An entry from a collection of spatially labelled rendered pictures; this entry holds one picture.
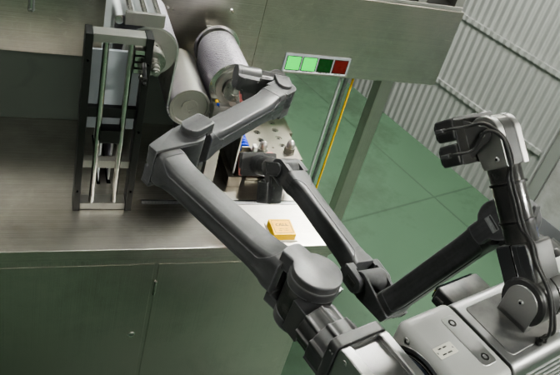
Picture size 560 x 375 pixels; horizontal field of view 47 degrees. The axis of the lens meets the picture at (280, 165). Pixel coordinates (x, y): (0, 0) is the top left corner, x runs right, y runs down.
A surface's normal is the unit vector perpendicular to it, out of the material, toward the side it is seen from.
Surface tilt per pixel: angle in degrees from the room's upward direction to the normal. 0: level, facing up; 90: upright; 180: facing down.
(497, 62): 90
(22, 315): 90
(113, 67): 90
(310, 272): 5
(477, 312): 0
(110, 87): 90
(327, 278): 5
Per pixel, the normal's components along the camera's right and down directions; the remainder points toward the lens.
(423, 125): -0.81, 0.15
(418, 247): 0.23, -0.80
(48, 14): 0.28, 0.60
